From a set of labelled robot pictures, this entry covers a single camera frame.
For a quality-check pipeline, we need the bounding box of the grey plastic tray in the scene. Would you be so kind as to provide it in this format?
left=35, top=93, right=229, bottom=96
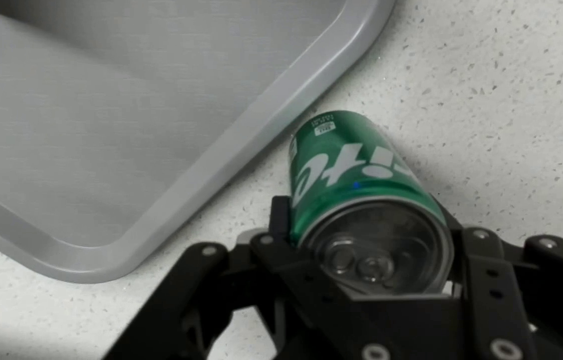
left=0, top=0, right=398, bottom=286

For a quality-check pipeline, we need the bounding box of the green soda can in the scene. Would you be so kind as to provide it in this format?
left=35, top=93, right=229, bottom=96
left=288, top=108, right=458, bottom=298

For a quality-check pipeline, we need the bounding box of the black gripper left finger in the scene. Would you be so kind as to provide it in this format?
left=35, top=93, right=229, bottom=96
left=101, top=193, right=364, bottom=360

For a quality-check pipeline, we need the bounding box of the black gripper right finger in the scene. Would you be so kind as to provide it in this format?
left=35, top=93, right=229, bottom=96
left=438, top=201, right=563, bottom=360

